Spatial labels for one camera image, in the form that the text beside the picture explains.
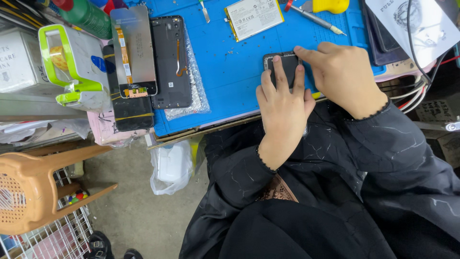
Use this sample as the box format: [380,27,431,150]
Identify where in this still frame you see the person's right hand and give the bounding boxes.
[294,41,389,120]

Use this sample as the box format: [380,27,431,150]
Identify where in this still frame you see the person's left hand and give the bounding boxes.
[256,55,317,170]

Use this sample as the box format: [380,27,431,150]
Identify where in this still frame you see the small black smartphone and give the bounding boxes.
[263,51,305,90]

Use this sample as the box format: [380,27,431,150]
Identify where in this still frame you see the stack of dark phones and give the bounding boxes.
[361,0,410,67]

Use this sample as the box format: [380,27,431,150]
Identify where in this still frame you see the grey screwdriver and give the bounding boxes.
[284,0,348,36]

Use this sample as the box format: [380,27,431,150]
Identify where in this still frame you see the blue silicone repair mat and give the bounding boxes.
[144,0,387,137]

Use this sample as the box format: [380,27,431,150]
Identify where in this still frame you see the brown patterned cloth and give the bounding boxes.
[258,174,299,203]

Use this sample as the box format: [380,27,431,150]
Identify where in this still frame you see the clear bubble wrap bag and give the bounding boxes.
[164,24,212,121]

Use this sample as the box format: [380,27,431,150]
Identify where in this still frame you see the white printed paper sheet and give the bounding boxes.
[364,0,460,69]

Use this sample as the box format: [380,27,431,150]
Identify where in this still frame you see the white phone battery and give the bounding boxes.
[224,0,285,42]

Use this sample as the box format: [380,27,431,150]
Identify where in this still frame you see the brown cardboard carton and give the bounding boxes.
[413,99,460,169]

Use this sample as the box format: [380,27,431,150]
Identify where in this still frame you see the white metal clamp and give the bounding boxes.
[413,116,460,132]

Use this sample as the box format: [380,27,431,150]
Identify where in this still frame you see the person's black clothing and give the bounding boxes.
[178,102,460,259]

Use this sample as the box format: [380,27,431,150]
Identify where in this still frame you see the white plastic bag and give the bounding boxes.
[149,139,202,196]

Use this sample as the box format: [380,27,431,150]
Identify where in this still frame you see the black smartphone with rubber bands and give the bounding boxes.
[102,44,155,132]

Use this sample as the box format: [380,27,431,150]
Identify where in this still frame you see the phone screen with orange flex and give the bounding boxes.
[109,5,159,99]

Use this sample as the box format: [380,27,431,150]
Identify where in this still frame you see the pink board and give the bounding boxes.
[87,109,156,147]

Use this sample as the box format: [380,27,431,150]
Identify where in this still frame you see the white lime green tape dispenser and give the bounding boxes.
[38,24,113,113]

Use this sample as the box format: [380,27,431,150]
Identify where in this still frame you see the green bottle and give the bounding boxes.
[58,0,113,40]

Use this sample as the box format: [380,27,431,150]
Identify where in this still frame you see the colourful dotted toy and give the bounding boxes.
[68,189,90,206]

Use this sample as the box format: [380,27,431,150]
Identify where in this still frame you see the red cap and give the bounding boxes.
[51,0,75,12]

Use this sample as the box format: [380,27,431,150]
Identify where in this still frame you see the crumpled clear plastic bags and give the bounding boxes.
[0,119,92,145]

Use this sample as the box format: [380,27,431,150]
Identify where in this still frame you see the grey metal shelf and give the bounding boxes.
[0,83,88,123]

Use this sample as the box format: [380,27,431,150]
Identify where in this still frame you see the tan plastic stool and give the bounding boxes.
[0,145,119,236]

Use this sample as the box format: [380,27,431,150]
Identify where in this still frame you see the white cardboard box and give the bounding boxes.
[0,28,52,94]

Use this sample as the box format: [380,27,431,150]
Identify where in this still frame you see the bundle of coloured cables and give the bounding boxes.
[377,50,450,114]

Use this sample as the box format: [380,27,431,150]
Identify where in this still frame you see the yellow handled scraper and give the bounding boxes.
[300,0,350,15]

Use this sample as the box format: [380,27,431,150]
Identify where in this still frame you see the black cable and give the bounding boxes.
[407,0,432,84]

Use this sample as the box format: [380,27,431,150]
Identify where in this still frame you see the black phone back frame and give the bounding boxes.
[149,15,193,110]

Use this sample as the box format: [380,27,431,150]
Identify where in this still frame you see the white wire rack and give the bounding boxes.
[0,167,95,259]

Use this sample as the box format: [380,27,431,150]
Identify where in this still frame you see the black yellow cables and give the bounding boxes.
[0,0,49,30]

